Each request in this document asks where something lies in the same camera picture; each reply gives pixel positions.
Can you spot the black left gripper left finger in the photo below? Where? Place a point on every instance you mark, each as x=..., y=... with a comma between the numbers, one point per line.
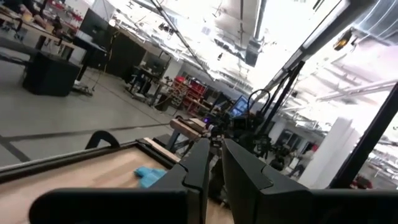
x=196, y=180

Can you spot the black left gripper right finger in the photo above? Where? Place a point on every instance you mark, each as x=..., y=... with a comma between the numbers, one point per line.
x=245, y=186

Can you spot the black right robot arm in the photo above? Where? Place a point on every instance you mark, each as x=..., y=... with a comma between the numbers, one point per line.
x=248, y=130

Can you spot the red storage shelf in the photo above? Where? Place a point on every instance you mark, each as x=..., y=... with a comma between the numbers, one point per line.
x=194, y=93

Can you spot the blue cloth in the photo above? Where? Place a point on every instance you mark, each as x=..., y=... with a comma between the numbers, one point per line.
x=148, y=175

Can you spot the person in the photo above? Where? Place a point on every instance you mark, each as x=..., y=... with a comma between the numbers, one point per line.
x=302, y=161

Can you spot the monitor with blue screen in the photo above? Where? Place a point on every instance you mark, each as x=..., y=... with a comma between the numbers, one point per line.
x=239, y=106

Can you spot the white column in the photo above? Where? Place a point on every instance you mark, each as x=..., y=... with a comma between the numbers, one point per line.
x=332, y=155

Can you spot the black floor cabinet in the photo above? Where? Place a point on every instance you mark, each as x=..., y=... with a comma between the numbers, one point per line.
x=51, y=74

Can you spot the dark monitor on desk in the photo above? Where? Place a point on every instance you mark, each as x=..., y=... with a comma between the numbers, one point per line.
x=93, y=23

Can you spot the black table edge frame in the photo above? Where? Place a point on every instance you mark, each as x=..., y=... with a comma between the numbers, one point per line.
x=77, y=157

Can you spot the black frame post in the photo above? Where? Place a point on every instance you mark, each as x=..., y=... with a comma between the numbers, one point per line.
x=367, y=140

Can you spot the black overhead frame beam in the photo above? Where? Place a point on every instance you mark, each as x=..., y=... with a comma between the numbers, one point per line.
x=323, y=31

